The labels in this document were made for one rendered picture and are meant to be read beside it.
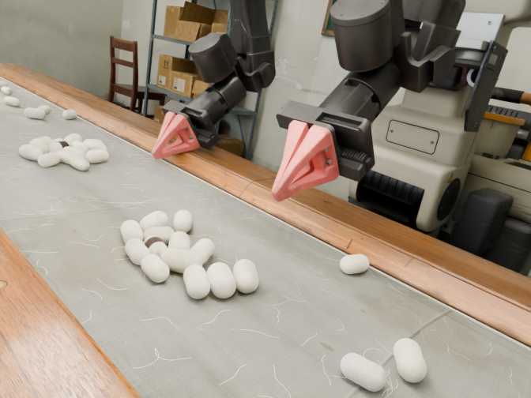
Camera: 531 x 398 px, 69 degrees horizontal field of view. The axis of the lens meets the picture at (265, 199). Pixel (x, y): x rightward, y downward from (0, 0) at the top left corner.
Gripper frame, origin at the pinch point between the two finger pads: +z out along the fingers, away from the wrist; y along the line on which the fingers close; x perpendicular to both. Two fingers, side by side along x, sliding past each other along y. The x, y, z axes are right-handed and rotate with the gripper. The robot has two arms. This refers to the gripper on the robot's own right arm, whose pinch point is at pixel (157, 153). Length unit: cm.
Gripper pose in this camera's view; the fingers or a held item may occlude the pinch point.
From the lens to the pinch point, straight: 66.5
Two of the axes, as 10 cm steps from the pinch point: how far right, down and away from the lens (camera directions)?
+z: -6.2, 6.8, -3.8
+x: 2.7, 6.4, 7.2
